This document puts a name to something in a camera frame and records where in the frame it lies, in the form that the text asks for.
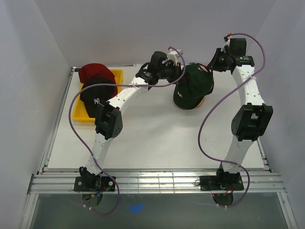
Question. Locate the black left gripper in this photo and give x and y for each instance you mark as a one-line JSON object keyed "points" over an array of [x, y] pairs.
{"points": [[177, 69]]}

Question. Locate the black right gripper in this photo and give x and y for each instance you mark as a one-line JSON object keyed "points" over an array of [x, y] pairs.
{"points": [[213, 65]]}

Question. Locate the pink baseball cap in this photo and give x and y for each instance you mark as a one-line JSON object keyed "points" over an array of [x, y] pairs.
{"points": [[212, 75]]}

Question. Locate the dark green baseball cap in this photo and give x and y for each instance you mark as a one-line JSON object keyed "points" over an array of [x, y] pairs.
{"points": [[187, 96]]}

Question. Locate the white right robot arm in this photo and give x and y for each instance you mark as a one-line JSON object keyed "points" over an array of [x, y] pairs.
{"points": [[252, 119]]}

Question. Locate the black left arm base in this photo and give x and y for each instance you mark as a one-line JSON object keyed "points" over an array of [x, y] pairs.
{"points": [[105, 184]]}

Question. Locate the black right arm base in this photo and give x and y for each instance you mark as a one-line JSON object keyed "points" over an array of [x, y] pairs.
{"points": [[212, 183]]}

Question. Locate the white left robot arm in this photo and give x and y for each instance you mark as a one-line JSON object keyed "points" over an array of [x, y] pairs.
{"points": [[108, 121]]}

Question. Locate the wooden hat stand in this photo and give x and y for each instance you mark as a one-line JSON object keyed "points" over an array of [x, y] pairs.
{"points": [[200, 103]]}

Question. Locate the red baseball cap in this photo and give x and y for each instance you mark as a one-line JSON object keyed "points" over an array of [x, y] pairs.
{"points": [[91, 70]]}

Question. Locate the black NY baseball cap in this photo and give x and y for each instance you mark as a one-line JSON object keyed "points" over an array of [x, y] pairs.
{"points": [[92, 96]]}

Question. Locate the yellow plastic tray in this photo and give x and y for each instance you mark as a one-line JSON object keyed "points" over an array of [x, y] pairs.
{"points": [[79, 113]]}

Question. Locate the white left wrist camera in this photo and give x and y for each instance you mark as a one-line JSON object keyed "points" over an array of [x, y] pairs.
{"points": [[173, 55]]}

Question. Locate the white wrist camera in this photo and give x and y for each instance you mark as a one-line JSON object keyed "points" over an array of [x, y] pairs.
{"points": [[173, 55], [225, 47]]}

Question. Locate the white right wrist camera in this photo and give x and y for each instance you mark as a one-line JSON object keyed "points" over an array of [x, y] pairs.
{"points": [[225, 47]]}

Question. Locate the aluminium mounting rail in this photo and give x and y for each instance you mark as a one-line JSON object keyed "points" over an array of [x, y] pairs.
{"points": [[151, 182]]}

